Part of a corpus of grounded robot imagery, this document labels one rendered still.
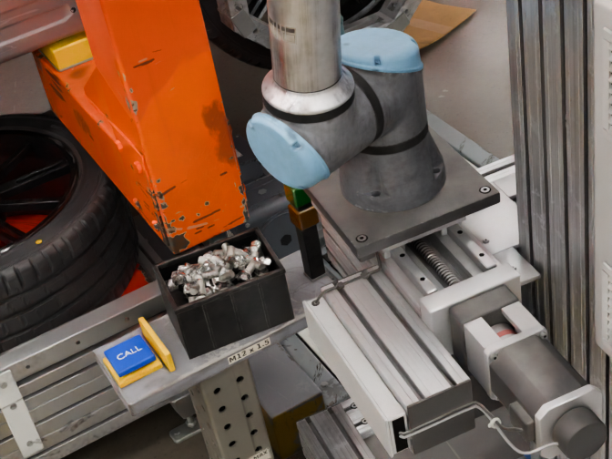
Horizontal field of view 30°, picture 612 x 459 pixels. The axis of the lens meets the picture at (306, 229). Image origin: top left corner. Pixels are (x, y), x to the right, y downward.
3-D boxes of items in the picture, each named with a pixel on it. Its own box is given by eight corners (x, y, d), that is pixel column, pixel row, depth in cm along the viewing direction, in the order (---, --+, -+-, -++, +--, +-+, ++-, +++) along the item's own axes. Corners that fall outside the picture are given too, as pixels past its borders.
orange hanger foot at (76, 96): (117, 84, 262) (76, -57, 242) (216, 183, 224) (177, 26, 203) (49, 111, 257) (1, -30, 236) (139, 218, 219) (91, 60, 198)
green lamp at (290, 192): (304, 190, 200) (301, 171, 198) (316, 200, 197) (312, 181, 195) (285, 199, 199) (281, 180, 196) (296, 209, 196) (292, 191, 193)
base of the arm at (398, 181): (465, 188, 160) (460, 128, 154) (368, 226, 157) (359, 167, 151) (415, 138, 171) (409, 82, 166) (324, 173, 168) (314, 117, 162)
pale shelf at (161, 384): (302, 260, 217) (300, 248, 215) (350, 307, 204) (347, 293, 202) (96, 362, 203) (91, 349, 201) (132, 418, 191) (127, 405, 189)
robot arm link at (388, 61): (446, 114, 157) (438, 26, 149) (382, 162, 151) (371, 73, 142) (381, 91, 165) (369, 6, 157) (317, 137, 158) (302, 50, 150)
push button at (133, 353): (142, 341, 200) (139, 332, 198) (158, 364, 195) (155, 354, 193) (106, 360, 198) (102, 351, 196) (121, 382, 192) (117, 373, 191)
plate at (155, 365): (145, 341, 201) (143, 338, 200) (163, 367, 195) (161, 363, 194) (103, 362, 198) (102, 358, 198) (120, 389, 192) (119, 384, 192)
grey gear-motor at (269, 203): (252, 219, 287) (225, 101, 266) (338, 306, 256) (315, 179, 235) (188, 249, 282) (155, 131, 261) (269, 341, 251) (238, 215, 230)
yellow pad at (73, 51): (96, 27, 251) (89, 6, 248) (119, 49, 241) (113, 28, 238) (37, 49, 246) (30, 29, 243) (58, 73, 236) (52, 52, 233)
